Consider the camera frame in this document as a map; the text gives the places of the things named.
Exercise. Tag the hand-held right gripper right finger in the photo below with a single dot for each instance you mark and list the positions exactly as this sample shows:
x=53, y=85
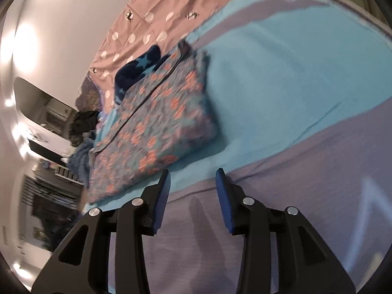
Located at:
x=225, y=203

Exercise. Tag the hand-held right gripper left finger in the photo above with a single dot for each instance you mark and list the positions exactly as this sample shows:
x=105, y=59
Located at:
x=161, y=203

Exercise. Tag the floral print shirt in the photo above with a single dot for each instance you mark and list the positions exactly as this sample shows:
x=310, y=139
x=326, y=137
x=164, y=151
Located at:
x=153, y=128

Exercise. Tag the black clothes pile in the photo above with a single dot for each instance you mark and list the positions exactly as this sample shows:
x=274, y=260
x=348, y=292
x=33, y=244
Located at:
x=82, y=125

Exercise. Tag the blue fleece blanket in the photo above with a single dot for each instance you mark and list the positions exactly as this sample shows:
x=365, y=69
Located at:
x=81, y=162

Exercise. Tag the white rack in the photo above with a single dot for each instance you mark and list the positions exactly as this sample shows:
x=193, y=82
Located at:
x=69, y=173

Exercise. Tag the blue striped bed sheet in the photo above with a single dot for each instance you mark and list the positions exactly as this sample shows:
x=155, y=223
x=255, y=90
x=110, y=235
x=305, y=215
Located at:
x=291, y=98

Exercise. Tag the dark tree print cloth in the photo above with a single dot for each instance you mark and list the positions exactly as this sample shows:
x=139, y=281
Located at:
x=88, y=95

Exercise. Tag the navy star print blanket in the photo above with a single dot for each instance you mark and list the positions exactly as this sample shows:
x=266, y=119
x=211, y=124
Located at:
x=137, y=67

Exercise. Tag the pink polka dot sheet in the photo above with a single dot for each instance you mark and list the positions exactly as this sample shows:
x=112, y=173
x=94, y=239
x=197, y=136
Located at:
x=171, y=12

